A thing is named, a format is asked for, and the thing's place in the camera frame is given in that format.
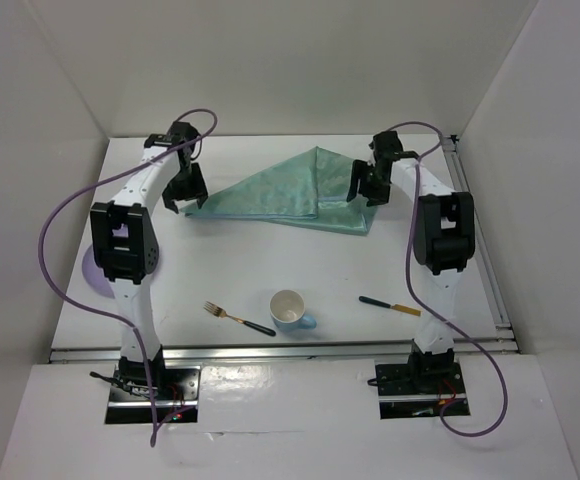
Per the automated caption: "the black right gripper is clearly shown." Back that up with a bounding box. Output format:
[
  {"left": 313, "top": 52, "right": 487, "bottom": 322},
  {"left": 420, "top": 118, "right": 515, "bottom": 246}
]
[{"left": 346, "top": 159, "right": 391, "bottom": 207}]

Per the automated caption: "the teal green cloth napkin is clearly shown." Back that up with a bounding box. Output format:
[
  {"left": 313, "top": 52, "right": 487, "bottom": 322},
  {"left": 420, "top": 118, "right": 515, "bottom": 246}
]
[{"left": 180, "top": 147, "right": 378, "bottom": 236}]

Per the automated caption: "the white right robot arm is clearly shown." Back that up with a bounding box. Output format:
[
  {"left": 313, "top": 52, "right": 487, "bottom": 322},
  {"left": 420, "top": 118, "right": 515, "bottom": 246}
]
[{"left": 347, "top": 152, "right": 476, "bottom": 392}]

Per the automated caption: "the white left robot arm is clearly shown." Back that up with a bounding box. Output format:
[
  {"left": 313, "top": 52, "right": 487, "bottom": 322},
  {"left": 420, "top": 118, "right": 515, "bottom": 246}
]
[{"left": 90, "top": 122, "right": 208, "bottom": 399}]

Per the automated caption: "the lavender plastic plate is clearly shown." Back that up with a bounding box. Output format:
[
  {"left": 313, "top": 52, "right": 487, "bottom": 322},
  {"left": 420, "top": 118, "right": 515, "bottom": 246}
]
[{"left": 81, "top": 245, "right": 114, "bottom": 299}]

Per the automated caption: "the light blue ceramic mug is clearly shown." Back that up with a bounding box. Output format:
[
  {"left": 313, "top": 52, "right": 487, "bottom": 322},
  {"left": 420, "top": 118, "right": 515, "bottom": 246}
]
[{"left": 269, "top": 289, "right": 317, "bottom": 333}]

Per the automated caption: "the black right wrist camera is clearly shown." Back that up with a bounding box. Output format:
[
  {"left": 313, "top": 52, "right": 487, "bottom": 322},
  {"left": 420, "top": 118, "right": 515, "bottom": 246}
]
[{"left": 369, "top": 130, "right": 404, "bottom": 164}]

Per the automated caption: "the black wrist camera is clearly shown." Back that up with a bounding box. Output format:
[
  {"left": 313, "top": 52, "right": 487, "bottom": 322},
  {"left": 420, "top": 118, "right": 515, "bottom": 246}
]
[
  {"left": 369, "top": 130, "right": 404, "bottom": 164},
  {"left": 168, "top": 121, "right": 201, "bottom": 146}
]

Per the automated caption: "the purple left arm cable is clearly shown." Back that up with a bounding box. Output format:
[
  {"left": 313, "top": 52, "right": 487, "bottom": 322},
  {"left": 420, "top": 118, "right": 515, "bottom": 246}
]
[{"left": 37, "top": 108, "right": 219, "bottom": 447}]

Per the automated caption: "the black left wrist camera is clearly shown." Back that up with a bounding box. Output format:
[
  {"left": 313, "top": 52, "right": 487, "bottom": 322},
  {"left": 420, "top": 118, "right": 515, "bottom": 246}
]
[{"left": 168, "top": 121, "right": 201, "bottom": 146}]

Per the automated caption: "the gold fork dark handle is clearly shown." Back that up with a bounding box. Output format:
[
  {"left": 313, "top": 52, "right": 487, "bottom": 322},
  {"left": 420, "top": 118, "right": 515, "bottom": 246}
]
[{"left": 204, "top": 301, "right": 276, "bottom": 337}]

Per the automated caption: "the gold knife dark handle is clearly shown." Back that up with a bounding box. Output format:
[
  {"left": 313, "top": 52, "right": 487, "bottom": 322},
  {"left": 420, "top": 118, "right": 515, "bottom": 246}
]
[{"left": 358, "top": 296, "right": 422, "bottom": 317}]

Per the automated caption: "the aluminium right frame rail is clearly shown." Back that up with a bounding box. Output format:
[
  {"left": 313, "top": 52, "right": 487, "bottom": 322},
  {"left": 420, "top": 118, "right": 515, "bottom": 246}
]
[{"left": 443, "top": 135, "right": 520, "bottom": 354}]

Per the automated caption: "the aluminium frame rail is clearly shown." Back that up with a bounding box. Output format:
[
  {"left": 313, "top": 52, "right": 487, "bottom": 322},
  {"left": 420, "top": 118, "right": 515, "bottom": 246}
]
[
  {"left": 443, "top": 135, "right": 520, "bottom": 354},
  {"left": 48, "top": 337, "right": 521, "bottom": 365}
]

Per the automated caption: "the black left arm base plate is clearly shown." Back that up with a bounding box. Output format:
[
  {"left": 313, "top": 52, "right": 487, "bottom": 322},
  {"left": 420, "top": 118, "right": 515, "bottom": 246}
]
[{"left": 104, "top": 364, "right": 202, "bottom": 426}]

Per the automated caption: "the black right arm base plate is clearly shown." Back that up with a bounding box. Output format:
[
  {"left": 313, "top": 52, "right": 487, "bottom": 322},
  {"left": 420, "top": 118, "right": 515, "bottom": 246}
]
[{"left": 367, "top": 362, "right": 470, "bottom": 420}]

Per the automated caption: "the aluminium front frame rail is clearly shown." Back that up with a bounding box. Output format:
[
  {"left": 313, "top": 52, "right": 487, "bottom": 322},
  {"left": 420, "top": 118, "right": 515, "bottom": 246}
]
[{"left": 48, "top": 337, "right": 521, "bottom": 365}]

